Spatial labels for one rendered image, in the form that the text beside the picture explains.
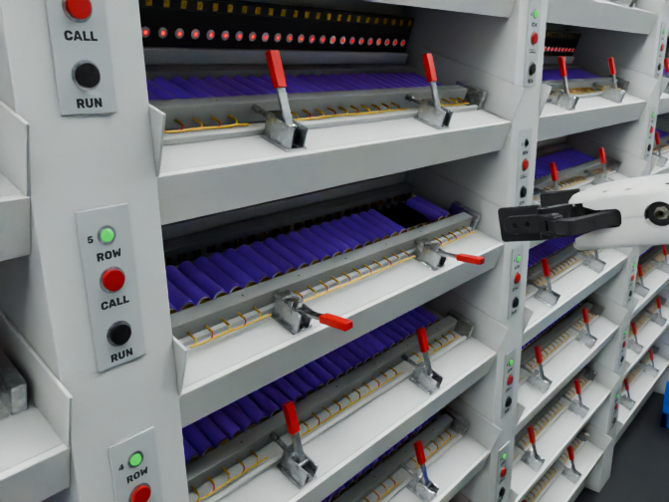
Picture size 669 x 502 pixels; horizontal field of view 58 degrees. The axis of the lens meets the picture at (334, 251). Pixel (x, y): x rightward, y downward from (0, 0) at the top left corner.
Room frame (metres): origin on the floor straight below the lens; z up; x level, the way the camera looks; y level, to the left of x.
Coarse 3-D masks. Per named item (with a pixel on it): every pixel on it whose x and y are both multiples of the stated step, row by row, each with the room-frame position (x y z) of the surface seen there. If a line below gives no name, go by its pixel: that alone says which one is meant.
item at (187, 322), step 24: (456, 216) 0.91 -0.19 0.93; (384, 240) 0.77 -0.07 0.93; (408, 240) 0.79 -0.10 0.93; (432, 240) 0.85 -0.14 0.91; (336, 264) 0.69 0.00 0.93; (360, 264) 0.72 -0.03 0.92; (264, 288) 0.60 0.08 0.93; (288, 288) 0.62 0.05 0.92; (312, 288) 0.64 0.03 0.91; (336, 288) 0.66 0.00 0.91; (192, 312) 0.54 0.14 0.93; (216, 312) 0.55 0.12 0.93; (240, 312) 0.57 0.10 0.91; (192, 336) 0.52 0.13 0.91; (216, 336) 0.53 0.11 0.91
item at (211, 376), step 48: (336, 192) 0.87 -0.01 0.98; (432, 192) 1.00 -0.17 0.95; (480, 240) 0.90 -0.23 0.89; (384, 288) 0.70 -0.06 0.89; (432, 288) 0.77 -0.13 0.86; (240, 336) 0.55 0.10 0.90; (288, 336) 0.57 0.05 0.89; (336, 336) 0.62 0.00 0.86; (192, 384) 0.47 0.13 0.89; (240, 384) 0.52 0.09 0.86
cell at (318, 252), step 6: (288, 234) 0.75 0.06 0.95; (294, 234) 0.74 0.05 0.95; (294, 240) 0.74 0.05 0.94; (300, 240) 0.73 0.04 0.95; (306, 240) 0.73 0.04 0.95; (306, 246) 0.73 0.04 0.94; (312, 246) 0.72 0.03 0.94; (312, 252) 0.72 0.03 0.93; (318, 252) 0.71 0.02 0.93; (324, 252) 0.71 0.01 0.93; (324, 258) 0.71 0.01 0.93
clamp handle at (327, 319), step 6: (300, 300) 0.58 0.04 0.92; (294, 306) 0.59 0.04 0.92; (300, 306) 0.59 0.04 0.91; (300, 312) 0.58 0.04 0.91; (306, 312) 0.57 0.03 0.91; (312, 312) 0.57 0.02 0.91; (312, 318) 0.57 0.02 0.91; (318, 318) 0.56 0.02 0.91; (324, 318) 0.55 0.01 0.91; (330, 318) 0.55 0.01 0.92; (336, 318) 0.55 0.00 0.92; (342, 318) 0.55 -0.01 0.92; (324, 324) 0.55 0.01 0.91; (330, 324) 0.55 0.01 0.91; (336, 324) 0.54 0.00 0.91; (342, 324) 0.54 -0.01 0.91; (348, 324) 0.54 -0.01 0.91; (342, 330) 0.54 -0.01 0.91
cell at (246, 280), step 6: (216, 252) 0.66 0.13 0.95; (210, 258) 0.65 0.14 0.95; (216, 258) 0.65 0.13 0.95; (222, 258) 0.65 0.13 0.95; (216, 264) 0.64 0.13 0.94; (222, 264) 0.64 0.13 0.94; (228, 264) 0.64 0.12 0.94; (222, 270) 0.64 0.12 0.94; (228, 270) 0.63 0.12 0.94; (234, 270) 0.63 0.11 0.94; (240, 270) 0.63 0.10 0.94; (234, 276) 0.63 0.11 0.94; (240, 276) 0.62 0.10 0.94; (246, 276) 0.62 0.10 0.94; (240, 282) 0.62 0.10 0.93; (246, 282) 0.62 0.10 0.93
